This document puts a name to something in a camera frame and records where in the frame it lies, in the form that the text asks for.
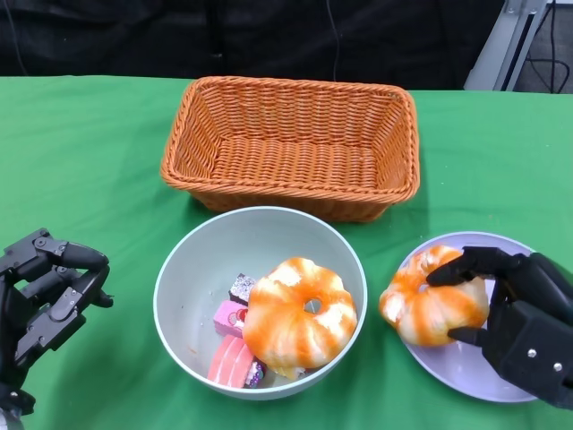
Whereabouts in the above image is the grey metal stand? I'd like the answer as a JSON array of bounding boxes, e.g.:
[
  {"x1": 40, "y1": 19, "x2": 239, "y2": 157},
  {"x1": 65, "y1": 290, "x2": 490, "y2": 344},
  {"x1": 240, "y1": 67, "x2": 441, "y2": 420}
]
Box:
[{"x1": 463, "y1": 0, "x2": 556, "y2": 93}]

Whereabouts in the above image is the chocolate cake sparkly top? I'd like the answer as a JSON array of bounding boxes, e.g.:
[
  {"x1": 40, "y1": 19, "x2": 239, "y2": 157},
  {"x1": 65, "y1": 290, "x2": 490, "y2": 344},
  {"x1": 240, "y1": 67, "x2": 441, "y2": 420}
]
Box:
[{"x1": 227, "y1": 272, "x2": 258, "y2": 305}]

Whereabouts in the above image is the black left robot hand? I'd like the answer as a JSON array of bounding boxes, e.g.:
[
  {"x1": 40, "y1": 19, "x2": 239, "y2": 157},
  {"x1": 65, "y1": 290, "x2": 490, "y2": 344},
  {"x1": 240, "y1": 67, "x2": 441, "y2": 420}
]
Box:
[{"x1": 0, "y1": 228, "x2": 114, "y2": 391}]

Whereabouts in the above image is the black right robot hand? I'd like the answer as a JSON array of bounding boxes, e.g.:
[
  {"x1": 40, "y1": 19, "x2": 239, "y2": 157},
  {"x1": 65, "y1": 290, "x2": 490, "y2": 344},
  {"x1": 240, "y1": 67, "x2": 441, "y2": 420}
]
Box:
[{"x1": 424, "y1": 245, "x2": 573, "y2": 409}]

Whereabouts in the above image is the pink cake with cherry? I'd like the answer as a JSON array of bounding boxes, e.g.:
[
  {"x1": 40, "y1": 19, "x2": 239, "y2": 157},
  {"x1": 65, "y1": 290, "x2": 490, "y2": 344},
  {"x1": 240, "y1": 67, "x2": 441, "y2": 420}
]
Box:
[{"x1": 213, "y1": 298, "x2": 251, "y2": 338}]

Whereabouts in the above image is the black backdrop cloth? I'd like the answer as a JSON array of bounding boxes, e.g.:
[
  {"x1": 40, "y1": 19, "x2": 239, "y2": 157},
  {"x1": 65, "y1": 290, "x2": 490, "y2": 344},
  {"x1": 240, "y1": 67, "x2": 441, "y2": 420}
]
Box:
[{"x1": 0, "y1": 0, "x2": 511, "y2": 93}]

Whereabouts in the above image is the green tablecloth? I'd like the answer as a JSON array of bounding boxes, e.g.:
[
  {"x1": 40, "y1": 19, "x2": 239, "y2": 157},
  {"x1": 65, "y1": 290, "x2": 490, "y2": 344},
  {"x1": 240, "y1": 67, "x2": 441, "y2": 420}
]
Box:
[{"x1": 0, "y1": 73, "x2": 573, "y2": 430}]

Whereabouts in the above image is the salmon striped cake slice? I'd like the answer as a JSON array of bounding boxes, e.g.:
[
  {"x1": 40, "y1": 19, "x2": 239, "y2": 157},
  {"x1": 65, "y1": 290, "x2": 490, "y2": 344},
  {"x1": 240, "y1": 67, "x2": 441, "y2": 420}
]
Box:
[{"x1": 208, "y1": 335, "x2": 269, "y2": 390}]

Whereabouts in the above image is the black cable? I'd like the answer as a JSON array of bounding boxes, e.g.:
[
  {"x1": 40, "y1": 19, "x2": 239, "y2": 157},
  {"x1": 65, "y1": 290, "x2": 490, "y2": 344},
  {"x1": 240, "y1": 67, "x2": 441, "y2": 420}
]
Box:
[{"x1": 523, "y1": 0, "x2": 573, "y2": 95}]

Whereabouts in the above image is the orange white ring bread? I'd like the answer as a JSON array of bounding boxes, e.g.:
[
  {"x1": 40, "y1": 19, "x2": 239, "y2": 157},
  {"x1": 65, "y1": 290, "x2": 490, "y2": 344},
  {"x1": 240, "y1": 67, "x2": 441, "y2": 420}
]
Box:
[
  {"x1": 241, "y1": 257, "x2": 359, "y2": 371},
  {"x1": 379, "y1": 245, "x2": 490, "y2": 348}
]

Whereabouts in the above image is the orange wicker basket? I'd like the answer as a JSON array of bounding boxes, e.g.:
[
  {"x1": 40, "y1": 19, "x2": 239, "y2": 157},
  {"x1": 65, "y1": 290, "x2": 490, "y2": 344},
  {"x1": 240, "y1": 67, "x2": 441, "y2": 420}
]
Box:
[{"x1": 159, "y1": 75, "x2": 422, "y2": 224}]

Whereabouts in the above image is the lavender round plate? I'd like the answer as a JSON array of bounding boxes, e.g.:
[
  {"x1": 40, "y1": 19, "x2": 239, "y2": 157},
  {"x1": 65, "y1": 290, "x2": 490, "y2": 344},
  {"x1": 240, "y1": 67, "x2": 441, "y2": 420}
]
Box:
[{"x1": 396, "y1": 231, "x2": 573, "y2": 403}]

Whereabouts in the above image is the thin grey cable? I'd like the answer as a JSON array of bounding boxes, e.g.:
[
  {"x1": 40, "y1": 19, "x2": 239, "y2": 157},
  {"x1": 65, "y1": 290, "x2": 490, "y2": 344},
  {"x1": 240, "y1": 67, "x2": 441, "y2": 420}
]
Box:
[{"x1": 325, "y1": 0, "x2": 340, "y2": 82}]

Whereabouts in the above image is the pale green ceramic bowl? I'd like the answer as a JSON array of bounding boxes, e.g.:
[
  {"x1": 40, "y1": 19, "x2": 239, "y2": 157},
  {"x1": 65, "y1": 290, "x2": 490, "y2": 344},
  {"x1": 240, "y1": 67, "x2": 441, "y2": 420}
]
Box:
[{"x1": 153, "y1": 205, "x2": 370, "y2": 401}]

